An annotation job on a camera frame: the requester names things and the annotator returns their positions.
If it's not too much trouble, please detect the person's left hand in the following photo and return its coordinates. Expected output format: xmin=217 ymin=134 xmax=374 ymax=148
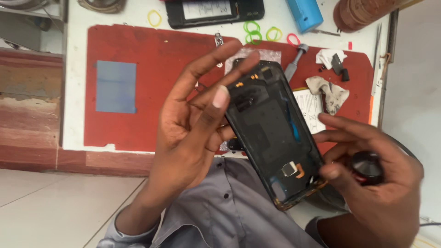
xmin=148 ymin=39 xmax=261 ymax=205

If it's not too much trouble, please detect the person's right hand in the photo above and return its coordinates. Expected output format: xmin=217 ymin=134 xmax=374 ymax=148
xmin=312 ymin=113 xmax=424 ymax=238

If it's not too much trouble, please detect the black round screwdriver handle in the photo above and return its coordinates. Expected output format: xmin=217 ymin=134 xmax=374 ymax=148
xmin=351 ymin=151 xmax=384 ymax=187

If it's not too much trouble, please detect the black phone frame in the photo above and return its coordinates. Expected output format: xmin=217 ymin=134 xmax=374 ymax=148
xmin=224 ymin=59 xmax=328 ymax=211

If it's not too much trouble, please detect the small black round part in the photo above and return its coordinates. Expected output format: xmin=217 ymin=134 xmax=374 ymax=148
xmin=227 ymin=138 xmax=244 ymax=152

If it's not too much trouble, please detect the red work mat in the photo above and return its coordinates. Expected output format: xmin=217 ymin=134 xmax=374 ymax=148
xmin=84 ymin=24 xmax=375 ymax=155

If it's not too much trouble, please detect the grey shirt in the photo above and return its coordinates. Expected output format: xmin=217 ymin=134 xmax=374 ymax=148
xmin=96 ymin=157 xmax=349 ymax=248

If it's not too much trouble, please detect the blue-grey rectangular sheet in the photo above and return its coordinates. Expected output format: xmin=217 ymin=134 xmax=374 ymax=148
xmin=95 ymin=60 xmax=137 ymax=114

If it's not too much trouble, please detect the dirty white cloth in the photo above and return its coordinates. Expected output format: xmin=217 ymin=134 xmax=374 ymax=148
xmin=305 ymin=75 xmax=350 ymax=116

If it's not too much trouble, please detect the white phone battery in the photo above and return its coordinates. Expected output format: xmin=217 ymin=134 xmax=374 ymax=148
xmin=292 ymin=88 xmax=326 ymax=134

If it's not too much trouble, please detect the green rubber band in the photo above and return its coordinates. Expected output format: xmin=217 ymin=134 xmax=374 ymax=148
xmin=245 ymin=30 xmax=263 ymax=45
xmin=243 ymin=20 xmax=261 ymax=34

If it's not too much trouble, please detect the clear plastic bag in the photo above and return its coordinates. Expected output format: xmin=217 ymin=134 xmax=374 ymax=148
xmin=224 ymin=47 xmax=282 ymax=75

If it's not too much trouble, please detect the yellow rubber band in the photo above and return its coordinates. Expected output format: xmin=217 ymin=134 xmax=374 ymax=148
xmin=147 ymin=9 xmax=163 ymax=28

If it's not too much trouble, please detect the black opened phone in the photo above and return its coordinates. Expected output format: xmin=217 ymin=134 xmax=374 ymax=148
xmin=164 ymin=0 xmax=265 ymax=30

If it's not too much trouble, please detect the small black phone part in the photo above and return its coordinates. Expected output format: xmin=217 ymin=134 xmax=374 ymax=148
xmin=331 ymin=53 xmax=351 ymax=82

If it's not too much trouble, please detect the grey screwdriver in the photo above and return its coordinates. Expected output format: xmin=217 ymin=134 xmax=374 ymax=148
xmin=284 ymin=43 xmax=309 ymax=83

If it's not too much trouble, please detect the yellow-green rubber band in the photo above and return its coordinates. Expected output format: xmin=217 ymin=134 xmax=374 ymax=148
xmin=266 ymin=26 xmax=283 ymax=42

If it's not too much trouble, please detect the red rubber band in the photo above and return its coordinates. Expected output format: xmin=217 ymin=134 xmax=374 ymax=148
xmin=286 ymin=33 xmax=301 ymax=48

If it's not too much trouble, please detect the white tissue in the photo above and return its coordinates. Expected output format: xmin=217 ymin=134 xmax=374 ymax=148
xmin=316 ymin=48 xmax=348 ymax=70

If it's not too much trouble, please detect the brown round coil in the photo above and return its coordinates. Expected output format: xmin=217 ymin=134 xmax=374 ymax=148
xmin=77 ymin=0 xmax=127 ymax=14

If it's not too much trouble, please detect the thin metal pick tool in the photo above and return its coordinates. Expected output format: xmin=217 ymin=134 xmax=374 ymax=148
xmin=311 ymin=29 xmax=342 ymax=37

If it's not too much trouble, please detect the blue plastic box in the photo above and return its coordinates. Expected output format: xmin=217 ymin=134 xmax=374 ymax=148
xmin=286 ymin=0 xmax=324 ymax=34

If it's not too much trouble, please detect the brown round container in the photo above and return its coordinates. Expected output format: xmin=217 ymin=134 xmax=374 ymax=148
xmin=333 ymin=0 xmax=411 ymax=34

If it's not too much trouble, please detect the grey shelf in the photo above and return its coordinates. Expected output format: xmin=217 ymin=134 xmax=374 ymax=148
xmin=0 ymin=0 xmax=68 ymax=56

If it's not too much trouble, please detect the black cable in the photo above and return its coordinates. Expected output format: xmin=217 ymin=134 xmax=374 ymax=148
xmin=418 ymin=217 xmax=441 ymax=228

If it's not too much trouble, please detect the rusty wire hook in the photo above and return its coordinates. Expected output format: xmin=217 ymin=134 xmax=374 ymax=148
xmin=380 ymin=53 xmax=392 ymax=82

